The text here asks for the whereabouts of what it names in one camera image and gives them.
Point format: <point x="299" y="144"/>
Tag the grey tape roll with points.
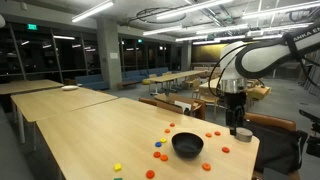
<point x="246" y="136"/>

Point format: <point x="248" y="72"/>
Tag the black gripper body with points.
<point x="236" y="103"/>

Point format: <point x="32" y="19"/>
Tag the blue disc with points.
<point x="158" y="144"/>

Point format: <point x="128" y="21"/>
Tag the yellow cube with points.
<point x="117" y="167"/>

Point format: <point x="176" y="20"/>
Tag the white plate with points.
<point x="70" y="88"/>

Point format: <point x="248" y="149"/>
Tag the green cube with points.
<point x="117" y="179"/>

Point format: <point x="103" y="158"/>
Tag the wooden bench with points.
<point x="126" y="84"/>

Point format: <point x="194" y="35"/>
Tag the green exit sign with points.
<point x="32" y="26"/>

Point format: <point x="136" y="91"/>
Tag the concrete pillar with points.
<point x="186" y="56"/>
<point x="109" y="66"/>

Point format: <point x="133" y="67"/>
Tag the orange disc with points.
<point x="208" y="134"/>
<point x="163" y="157"/>
<point x="206" y="166"/>
<point x="167" y="130"/>

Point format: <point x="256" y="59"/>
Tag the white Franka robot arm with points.
<point x="233" y="60"/>

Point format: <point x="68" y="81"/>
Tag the black camera on stand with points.
<point x="313" y="146"/>

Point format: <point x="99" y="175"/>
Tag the white round lamp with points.
<point x="2" y="20"/>

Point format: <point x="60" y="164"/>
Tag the black bowl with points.
<point x="187" y="146"/>

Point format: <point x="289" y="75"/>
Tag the brown wooden armchair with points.
<point x="200" y="111"/>

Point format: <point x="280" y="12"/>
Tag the white paper sheet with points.
<point x="183" y="106"/>

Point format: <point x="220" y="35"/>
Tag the wooden background chair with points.
<point x="207" y="98"/>
<point x="196" y="87"/>

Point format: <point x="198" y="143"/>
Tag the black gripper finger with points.
<point x="232" y="123"/>
<point x="240" y="121"/>

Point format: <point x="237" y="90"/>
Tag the yellow disc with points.
<point x="163" y="140"/>

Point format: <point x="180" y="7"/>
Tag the blue sofa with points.
<point x="143" y="74"/>
<point x="91" y="81"/>

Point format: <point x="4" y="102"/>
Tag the white paper notice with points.
<point x="114" y="55"/>

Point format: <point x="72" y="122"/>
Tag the black bag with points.
<point x="280" y="146"/>

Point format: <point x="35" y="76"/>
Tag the yellow pouf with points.
<point x="147" y="81"/>

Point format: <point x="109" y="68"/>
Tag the long wooden table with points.
<point x="213" y="82"/>
<point x="176" y="76"/>

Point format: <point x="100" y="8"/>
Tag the red-orange disc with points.
<point x="150" y="174"/>
<point x="172" y="124"/>
<point x="156" y="154"/>
<point x="225" y="149"/>
<point x="217" y="133"/>

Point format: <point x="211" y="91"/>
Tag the small green sign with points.
<point x="140" y="41"/>

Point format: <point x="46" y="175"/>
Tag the light wooden table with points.
<point x="26" y="86"/>
<point x="60" y="101"/>

